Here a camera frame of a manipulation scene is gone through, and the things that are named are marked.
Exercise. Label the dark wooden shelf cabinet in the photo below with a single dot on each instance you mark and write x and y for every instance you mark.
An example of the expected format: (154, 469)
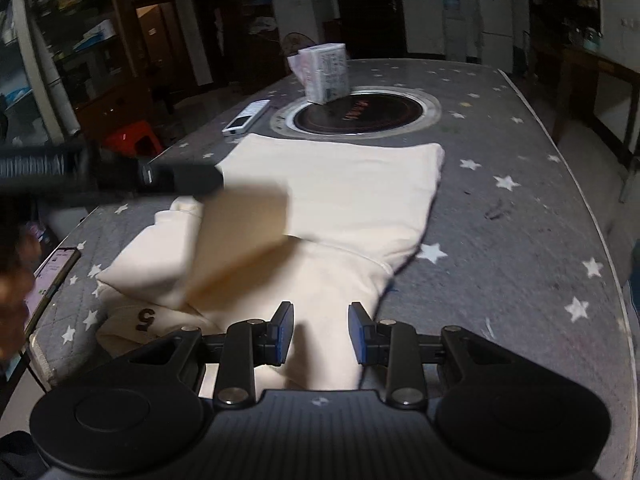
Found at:
(550, 0)

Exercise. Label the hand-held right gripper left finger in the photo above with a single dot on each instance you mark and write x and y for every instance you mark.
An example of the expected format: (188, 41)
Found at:
(286, 332)

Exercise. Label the light wooden door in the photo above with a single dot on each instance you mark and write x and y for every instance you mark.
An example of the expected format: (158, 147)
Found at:
(155, 45)

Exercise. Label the round built-in induction cooktop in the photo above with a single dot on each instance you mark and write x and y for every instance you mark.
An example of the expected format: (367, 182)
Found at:
(360, 110)

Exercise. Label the red plastic stool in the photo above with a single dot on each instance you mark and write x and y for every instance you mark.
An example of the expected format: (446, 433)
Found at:
(130, 135)

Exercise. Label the blue white cardboard box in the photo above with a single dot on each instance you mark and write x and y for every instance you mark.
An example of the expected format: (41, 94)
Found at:
(97, 35)

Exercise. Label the white plastic bag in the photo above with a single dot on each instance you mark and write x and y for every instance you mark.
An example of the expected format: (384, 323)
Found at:
(262, 25)

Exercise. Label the cream sweatshirt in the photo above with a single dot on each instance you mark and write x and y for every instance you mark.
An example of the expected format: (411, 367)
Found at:
(340, 185)

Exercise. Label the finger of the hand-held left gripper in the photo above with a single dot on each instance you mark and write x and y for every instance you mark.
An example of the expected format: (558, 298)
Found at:
(190, 180)

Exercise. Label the smartphone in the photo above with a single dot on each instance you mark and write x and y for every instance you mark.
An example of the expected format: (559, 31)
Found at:
(50, 272)

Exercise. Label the white water dispenser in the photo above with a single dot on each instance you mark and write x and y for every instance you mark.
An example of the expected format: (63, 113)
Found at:
(455, 35)

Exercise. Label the teal lidded jar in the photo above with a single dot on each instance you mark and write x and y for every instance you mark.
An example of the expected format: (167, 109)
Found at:
(592, 41)

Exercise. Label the brown wooden side table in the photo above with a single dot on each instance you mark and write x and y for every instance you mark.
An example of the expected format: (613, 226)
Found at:
(585, 60)

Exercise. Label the person's left hand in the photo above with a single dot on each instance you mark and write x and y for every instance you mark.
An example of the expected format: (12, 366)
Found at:
(15, 300)

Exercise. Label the white refrigerator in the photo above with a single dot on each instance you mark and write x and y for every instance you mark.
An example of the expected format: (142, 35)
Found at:
(495, 20)

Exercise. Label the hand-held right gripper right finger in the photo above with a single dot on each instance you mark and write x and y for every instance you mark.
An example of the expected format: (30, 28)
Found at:
(356, 332)

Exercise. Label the grey star-print table cover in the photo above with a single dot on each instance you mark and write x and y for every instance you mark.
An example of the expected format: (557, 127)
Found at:
(500, 240)

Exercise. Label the wooden arched display cabinet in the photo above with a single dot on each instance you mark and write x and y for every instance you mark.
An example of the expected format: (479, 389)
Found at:
(115, 105)

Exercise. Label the dark wooden door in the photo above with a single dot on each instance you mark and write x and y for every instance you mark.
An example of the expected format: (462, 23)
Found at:
(370, 5)

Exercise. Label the pink floral round object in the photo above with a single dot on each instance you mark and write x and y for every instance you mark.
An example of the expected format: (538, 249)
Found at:
(295, 42)

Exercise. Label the white remote control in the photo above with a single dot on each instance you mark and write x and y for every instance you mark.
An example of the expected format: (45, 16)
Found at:
(245, 117)

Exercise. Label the white tissue pack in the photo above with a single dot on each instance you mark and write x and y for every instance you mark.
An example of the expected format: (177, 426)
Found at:
(325, 75)

